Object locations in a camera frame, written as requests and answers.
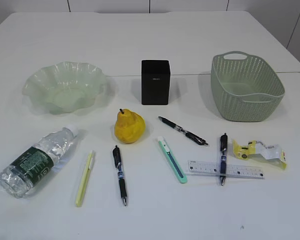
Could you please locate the clear water bottle green label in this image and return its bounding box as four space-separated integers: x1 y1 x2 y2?
0 124 79 198

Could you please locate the green wavy glass plate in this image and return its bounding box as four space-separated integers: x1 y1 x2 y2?
22 61 109 114

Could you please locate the green perforated plastic basket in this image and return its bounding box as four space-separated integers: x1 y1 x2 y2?
211 51 285 122

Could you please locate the black gel pen centre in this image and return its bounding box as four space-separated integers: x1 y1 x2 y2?
158 116 209 146

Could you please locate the yellow utility knife packaging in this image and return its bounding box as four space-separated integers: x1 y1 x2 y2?
232 139 287 170

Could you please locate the mint green utility knife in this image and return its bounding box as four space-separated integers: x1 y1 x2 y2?
157 136 188 184

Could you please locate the black square pen holder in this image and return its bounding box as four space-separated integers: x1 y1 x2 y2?
141 59 171 106

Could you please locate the yellow-green pen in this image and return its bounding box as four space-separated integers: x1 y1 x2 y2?
75 150 95 207

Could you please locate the yellow pear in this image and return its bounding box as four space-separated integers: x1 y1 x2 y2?
114 108 146 144

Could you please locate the clear plastic ruler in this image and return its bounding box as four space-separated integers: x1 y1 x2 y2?
186 161 265 180

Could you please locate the black blue gel pen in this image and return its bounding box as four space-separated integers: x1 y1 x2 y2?
220 133 228 186

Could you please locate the black gel pen left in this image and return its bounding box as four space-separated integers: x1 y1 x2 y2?
112 145 128 206

